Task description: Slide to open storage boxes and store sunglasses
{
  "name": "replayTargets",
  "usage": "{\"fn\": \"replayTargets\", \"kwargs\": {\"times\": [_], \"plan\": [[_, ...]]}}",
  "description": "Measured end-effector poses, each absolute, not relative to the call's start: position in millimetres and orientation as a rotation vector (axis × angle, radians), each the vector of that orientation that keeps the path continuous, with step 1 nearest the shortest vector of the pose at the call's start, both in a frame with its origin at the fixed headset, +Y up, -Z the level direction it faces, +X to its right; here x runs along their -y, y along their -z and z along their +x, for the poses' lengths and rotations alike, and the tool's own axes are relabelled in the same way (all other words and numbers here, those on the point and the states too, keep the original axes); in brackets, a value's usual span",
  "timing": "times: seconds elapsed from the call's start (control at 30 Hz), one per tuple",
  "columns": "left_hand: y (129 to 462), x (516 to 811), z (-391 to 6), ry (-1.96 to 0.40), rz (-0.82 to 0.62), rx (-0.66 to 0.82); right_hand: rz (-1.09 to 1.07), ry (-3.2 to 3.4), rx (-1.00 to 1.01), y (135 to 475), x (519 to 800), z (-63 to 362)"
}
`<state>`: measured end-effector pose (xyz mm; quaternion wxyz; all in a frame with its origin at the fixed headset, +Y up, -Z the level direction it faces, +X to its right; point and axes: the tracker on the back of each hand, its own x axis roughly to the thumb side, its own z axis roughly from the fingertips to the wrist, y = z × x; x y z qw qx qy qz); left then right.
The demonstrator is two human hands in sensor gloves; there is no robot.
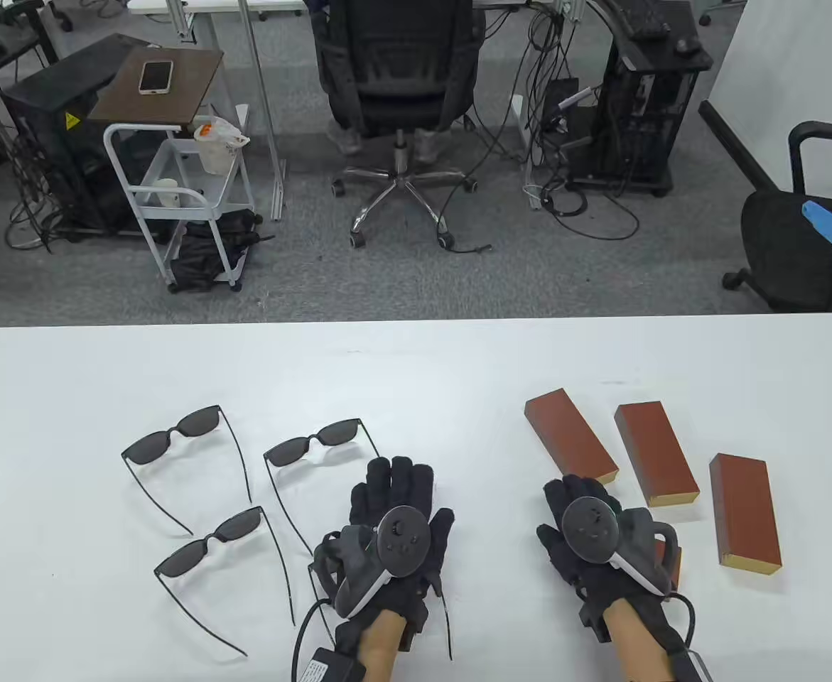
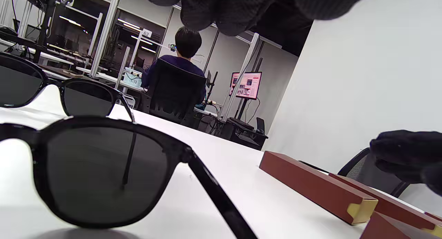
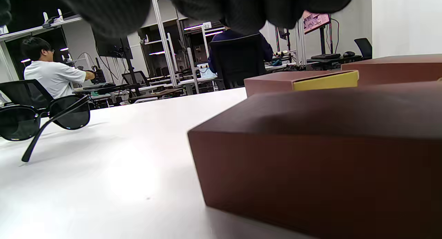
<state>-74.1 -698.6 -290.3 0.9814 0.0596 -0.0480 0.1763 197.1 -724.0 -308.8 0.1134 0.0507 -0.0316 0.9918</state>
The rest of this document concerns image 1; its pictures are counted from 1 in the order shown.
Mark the black fabric armchair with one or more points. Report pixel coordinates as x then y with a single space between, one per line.
785 241

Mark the white plastic bag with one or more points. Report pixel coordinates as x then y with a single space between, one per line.
213 153

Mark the white board panel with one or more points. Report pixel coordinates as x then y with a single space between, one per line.
799 71

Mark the black mesh office chair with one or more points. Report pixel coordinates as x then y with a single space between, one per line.
401 71

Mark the person's left forearm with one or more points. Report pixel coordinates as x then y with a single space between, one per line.
380 646

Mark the white smartphone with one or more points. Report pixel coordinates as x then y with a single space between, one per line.
155 77

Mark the person's right forearm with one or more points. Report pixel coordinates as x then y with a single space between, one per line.
636 639

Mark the black wrist battery box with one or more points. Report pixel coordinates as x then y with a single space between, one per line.
330 668
693 671

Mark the grey hand controller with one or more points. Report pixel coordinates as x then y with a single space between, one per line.
590 529
401 540

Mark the black power box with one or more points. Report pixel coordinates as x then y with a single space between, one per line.
561 96

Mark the aluminium frame post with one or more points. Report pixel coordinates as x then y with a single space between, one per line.
182 21
262 106

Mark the black sunglasses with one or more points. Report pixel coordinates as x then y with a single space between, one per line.
149 447
181 561
449 632
288 451

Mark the brown storage box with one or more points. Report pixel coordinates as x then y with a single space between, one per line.
746 508
654 451
673 561
568 437

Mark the person's right hand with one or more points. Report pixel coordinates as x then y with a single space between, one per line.
579 486

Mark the person's left hand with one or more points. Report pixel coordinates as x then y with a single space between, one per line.
401 483

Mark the black bag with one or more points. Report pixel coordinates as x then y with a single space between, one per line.
199 259

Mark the white rolling cart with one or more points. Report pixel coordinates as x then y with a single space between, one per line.
187 167

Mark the black computer case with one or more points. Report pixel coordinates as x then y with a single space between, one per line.
53 149

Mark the black keyboard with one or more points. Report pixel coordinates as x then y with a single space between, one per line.
639 18

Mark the black desk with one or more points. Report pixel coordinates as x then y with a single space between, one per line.
21 53

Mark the white desk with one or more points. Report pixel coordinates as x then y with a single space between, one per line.
209 6

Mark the white desk leg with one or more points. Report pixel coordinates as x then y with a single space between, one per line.
520 117

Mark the brown wooden board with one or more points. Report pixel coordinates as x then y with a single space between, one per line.
174 106

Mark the white paper cup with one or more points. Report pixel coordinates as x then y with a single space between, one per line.
167 193

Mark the black computer tower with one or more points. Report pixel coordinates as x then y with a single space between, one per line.
636 128

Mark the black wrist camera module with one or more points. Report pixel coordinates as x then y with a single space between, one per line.
416 632
595 624

